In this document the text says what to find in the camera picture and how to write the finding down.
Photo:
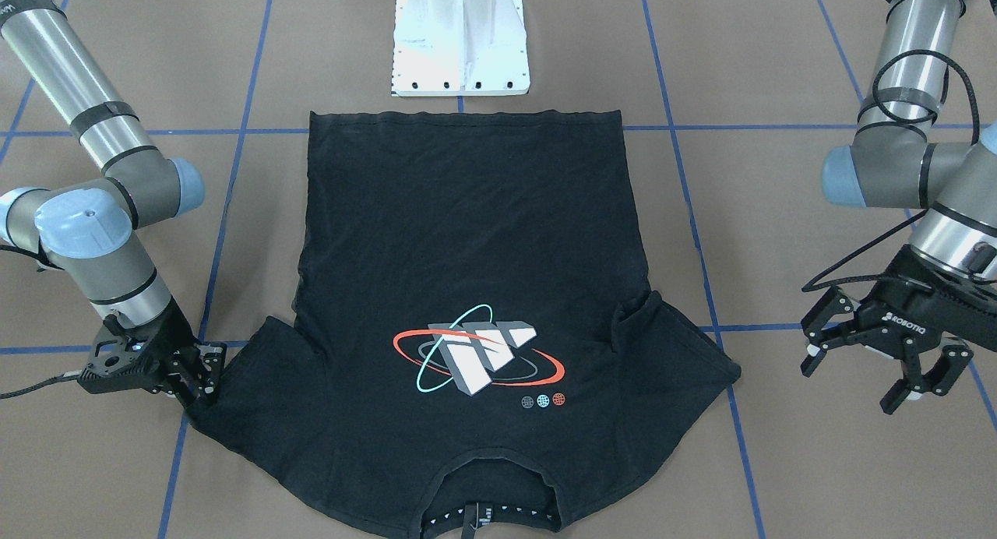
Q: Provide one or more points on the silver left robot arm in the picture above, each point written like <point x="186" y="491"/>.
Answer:
<point x="919" y="145"/>

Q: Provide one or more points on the blue tape line lengthwise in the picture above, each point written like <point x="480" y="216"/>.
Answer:
<point x="211" y="289"/>

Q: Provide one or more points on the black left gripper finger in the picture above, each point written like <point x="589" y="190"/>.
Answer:
<point x="954" y="358"/>
<point x="832" y="322"/>

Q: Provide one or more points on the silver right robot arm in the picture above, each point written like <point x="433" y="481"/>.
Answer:
<point x="89" y="230"/>

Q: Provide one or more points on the black graphic t-shirt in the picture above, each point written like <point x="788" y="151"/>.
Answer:
<point x="476" y="338"/>

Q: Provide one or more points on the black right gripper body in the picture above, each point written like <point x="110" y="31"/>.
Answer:
<point x="165" y="341"/>

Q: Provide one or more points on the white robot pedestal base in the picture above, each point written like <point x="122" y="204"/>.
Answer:
<point x="460" y="48"/>

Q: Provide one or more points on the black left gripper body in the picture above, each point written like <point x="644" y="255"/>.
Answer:
<point x="897" y="318"/>

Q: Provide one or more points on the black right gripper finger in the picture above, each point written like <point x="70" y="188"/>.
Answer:
<point x="210" y="363"/>
<point x="182" y="380"/>

